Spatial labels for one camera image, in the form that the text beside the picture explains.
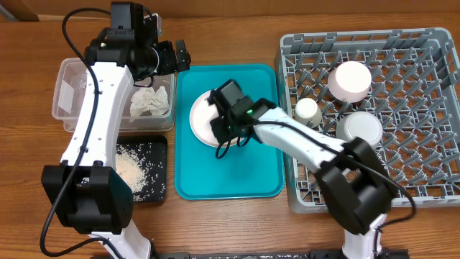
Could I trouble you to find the black plastic tray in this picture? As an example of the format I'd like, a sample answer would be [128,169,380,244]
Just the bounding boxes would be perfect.
[115,135,170,203]

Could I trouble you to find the grey bowl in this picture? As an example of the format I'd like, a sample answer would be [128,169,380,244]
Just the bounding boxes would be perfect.
[336,112,383,150]

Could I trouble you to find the large pink plate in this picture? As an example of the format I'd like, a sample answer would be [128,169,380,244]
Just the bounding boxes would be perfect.
[189,91,229,147]

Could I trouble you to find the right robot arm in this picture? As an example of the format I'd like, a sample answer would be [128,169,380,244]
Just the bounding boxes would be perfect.
[208,80,397,258]

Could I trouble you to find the teal serving tray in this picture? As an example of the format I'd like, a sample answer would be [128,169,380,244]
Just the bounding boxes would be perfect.
[175,64,285,200]

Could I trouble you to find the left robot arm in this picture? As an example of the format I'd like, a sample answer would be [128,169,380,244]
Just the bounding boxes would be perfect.
[41,1,191,258]

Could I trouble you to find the white tissue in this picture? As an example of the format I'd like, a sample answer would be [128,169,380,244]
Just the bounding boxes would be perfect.
[129,86,170,122]

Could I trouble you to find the clear plastic bin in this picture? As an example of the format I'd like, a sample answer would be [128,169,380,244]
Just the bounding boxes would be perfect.
[52,58,176,132]

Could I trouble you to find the rice and food scraps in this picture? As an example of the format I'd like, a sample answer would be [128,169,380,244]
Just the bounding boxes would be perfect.
[115,143,167,202]

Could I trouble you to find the grey dishwasher rack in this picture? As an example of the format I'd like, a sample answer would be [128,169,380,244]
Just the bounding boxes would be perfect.
[275,27,459,207]

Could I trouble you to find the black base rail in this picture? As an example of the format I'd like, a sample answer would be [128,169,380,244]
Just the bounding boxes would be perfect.
[154,248,410,259]

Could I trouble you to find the white cup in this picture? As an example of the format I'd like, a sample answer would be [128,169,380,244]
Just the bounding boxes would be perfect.
[294,98,322,128]

